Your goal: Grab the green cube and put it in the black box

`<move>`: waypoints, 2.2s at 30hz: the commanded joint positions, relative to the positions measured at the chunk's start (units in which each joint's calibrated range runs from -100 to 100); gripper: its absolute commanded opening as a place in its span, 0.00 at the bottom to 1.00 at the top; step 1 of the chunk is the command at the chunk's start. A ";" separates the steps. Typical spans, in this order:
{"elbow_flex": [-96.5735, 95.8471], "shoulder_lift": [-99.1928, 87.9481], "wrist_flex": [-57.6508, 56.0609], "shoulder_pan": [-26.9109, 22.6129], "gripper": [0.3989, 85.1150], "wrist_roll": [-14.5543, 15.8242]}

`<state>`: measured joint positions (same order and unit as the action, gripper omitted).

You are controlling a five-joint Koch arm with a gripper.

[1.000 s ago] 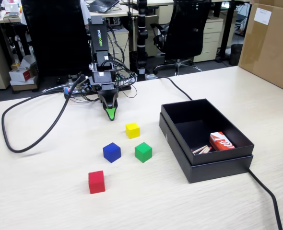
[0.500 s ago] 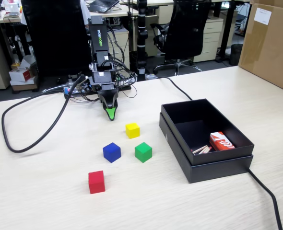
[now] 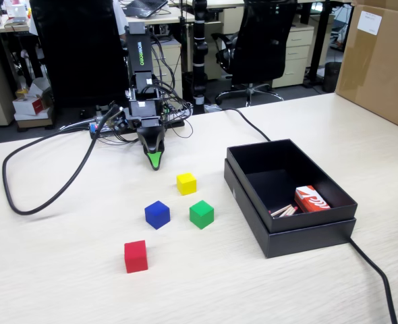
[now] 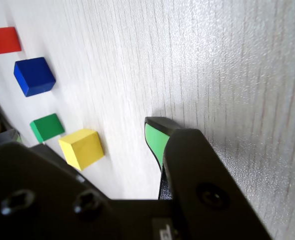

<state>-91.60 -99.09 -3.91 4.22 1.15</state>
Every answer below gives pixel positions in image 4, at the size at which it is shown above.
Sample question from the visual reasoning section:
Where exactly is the green wooden cube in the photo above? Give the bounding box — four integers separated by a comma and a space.
29, 113, 65, 144

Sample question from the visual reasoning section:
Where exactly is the yellow wooden cube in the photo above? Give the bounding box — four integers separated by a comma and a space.
58, 128, 105, 172

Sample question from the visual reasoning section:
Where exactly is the red wooden cube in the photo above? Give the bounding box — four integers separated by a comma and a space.
0, 26, 23, 55

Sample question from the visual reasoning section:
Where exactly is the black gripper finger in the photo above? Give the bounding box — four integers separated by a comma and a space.
0, 128, 114, 240
144, 116, 274, 240

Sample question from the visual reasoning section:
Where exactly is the blue wooden cube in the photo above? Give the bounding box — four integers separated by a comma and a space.
13, 56, 57, 98

